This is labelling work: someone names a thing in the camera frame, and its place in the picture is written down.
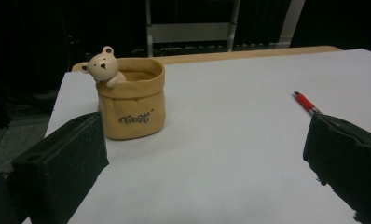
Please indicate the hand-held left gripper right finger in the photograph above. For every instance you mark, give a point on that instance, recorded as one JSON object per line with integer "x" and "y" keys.
{"x": 348, "y": 155}

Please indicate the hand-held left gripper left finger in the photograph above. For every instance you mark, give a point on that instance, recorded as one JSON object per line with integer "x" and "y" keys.
{"x": 54, "y": 168}

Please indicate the red pen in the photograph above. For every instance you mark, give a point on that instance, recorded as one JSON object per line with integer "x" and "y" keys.
{"x": 305, "y": 103}

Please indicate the yellow bear pen holder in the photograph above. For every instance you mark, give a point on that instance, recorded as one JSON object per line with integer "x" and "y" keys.
{"x": 134, "y": 102}

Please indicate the white paper sheet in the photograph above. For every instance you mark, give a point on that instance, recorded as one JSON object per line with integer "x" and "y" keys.
{"x": 224, "y": 140}

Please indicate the metal stand frame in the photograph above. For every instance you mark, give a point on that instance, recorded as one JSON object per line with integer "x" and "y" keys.
{"x": 189, "y": 31}

